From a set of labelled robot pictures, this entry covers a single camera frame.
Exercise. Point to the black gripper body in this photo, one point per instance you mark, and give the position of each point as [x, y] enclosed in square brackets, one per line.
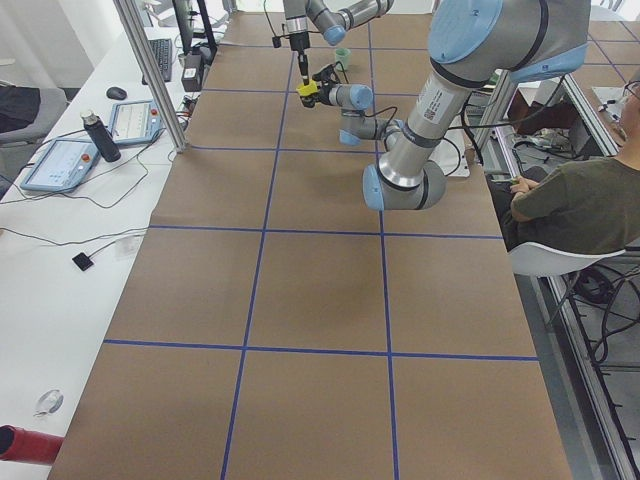
[299, 43]
[322, 94]

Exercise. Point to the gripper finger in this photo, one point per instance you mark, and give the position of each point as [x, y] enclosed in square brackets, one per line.
[305, 68]
[299, 59]
[308, 101]

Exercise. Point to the yellow plastic cup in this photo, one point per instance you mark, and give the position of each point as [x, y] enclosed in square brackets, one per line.
[307, 90]

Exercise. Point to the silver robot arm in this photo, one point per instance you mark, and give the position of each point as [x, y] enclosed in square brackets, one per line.
[332, 25]
[468, 41]

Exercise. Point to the pale green plastic cup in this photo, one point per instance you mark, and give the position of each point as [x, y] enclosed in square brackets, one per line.
[342, 59]

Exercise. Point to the black box with label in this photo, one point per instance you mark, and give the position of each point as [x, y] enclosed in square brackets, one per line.
[192, 74]

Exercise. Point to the black monitor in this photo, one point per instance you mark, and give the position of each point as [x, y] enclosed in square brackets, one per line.
[184, 15]

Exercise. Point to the black keyboard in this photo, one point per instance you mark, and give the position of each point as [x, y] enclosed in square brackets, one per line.
[162, 50]

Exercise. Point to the far blue teach pendant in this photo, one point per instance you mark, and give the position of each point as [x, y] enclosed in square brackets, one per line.
[135, 122]

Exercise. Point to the blue teach pendant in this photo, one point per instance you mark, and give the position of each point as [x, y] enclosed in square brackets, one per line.
[62, 167]
[135, 122]

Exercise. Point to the black computer mouse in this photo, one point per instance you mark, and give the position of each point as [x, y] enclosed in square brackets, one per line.
[116, 93]

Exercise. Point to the black water bottle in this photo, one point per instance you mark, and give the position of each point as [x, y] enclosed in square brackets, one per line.
[100, 136]

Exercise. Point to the near blue teach pendant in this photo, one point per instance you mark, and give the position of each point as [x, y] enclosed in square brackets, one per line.
[62, 167]

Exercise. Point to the white chair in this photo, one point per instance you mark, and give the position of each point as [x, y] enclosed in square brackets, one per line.
[538, 260]

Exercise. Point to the small black puck device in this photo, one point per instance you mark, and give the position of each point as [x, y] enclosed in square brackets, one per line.
[83, 261]

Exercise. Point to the person in dark shirt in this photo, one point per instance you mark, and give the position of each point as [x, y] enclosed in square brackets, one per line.
[585, 207]

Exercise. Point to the clear tape roll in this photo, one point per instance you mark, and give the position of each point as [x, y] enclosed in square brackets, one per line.
[49, 403]

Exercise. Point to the red cylinder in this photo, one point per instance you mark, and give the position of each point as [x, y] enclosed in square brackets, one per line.
[25, 446]

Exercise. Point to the aluminium frame post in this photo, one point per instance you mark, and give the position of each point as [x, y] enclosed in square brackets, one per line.
[135, 32]

